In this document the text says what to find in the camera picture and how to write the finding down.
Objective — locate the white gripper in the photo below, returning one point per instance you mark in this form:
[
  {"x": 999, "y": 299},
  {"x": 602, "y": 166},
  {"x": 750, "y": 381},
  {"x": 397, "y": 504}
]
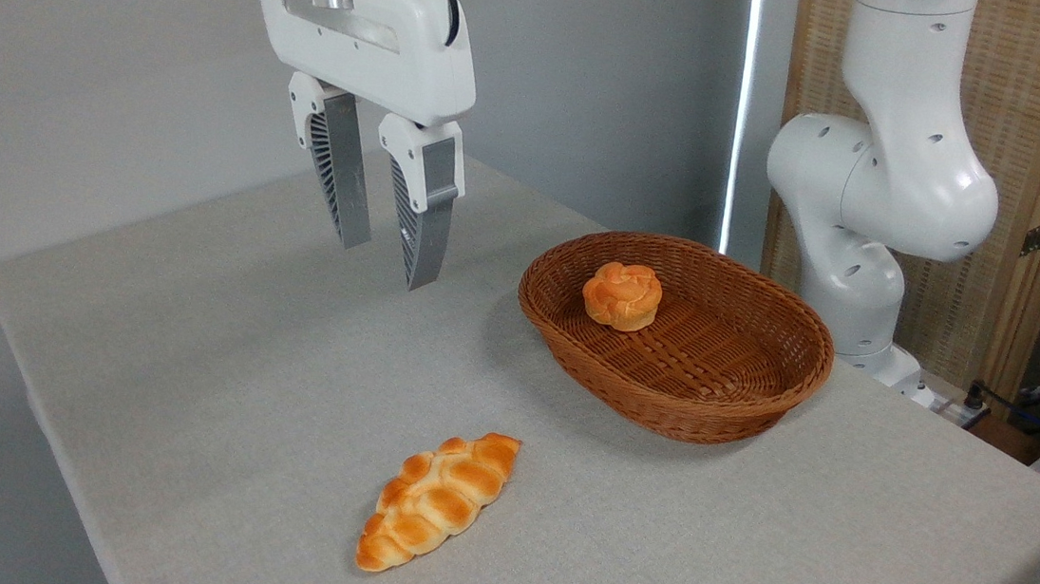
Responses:
[{"x": 381, "y": 54}]

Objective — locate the round knotted bread roll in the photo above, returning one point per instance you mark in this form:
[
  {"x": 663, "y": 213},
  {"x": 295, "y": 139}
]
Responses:
[{"x": 622, "y": 297}]

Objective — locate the white power strip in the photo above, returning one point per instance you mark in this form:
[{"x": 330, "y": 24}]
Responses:
[{"x": 953, "y": 406}]

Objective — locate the brown oval wicker basket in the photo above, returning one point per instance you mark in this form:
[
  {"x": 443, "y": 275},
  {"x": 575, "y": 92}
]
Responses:
[{"x": 711, "y": 387}]

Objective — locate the long braided bread loaf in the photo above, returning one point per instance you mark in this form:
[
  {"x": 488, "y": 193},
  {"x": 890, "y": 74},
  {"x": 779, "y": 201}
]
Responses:
[{"x": 438, "y": 504}]

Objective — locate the grey tablecloth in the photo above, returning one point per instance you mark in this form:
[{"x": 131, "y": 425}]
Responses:
[{"x": 278, "y": 421}]

